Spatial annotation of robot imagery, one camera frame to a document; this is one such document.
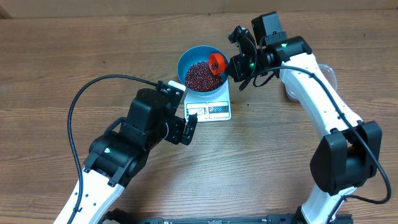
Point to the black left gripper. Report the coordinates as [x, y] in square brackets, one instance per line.
[176, 135]

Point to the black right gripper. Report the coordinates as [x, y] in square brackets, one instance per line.
[241, 70]

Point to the orange scoop with blue handle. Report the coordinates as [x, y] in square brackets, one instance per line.
[217, 63]

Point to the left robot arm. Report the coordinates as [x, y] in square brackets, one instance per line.
[122, 150]

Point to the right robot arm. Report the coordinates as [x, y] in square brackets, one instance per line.
[348, 152]

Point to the white digital kitchen scale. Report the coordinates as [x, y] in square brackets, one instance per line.
[209, 106]

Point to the red beans in bowl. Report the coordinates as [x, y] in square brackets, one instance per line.
[200, 78]

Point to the blue metal bowl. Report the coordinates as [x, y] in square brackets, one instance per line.
[193, 56]

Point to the clear plastic container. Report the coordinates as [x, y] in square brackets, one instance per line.
[329, 74]

